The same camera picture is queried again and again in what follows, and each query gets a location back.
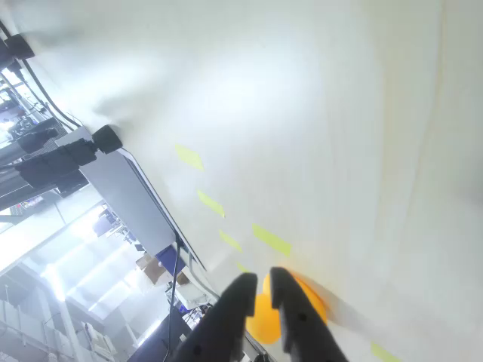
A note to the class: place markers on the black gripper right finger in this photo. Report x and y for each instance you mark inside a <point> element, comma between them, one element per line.
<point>305,332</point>

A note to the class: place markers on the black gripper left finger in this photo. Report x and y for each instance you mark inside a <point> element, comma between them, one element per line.
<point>226,320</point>

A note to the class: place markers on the yellow rubber duck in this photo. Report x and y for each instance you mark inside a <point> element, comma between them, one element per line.
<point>265,320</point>

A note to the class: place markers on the brown cardboard carton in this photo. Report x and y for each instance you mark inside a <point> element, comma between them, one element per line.
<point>154,269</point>

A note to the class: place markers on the grey flat panel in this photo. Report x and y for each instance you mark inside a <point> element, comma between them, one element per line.
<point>128,200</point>

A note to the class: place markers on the black camera on clamp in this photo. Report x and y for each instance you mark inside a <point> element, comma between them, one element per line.
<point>71,158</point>

